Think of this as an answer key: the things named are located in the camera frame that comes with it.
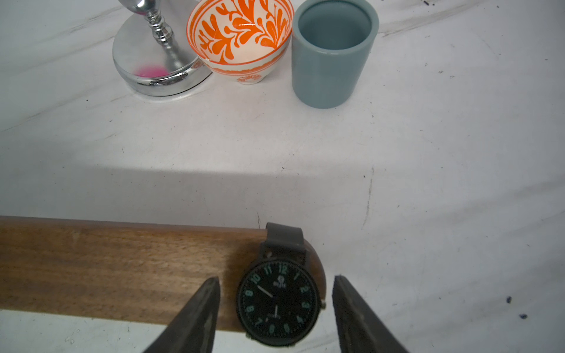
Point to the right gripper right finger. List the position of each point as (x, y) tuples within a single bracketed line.
[(359, 328)]

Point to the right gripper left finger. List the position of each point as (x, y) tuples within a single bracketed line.
[(193, 328)]

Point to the black watch green numerals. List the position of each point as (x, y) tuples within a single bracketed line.
[(278, 300)]

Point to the brown wooden watch stand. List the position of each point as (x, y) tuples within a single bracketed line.
[(121, 271)]

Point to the silver metal glass rack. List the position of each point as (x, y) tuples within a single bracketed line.
[(151, 51)]

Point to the grey-green ceramic cup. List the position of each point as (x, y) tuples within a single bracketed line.
[(330, 46)]

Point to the orange patterned small bowl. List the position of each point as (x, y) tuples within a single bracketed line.
[(242, 40)]

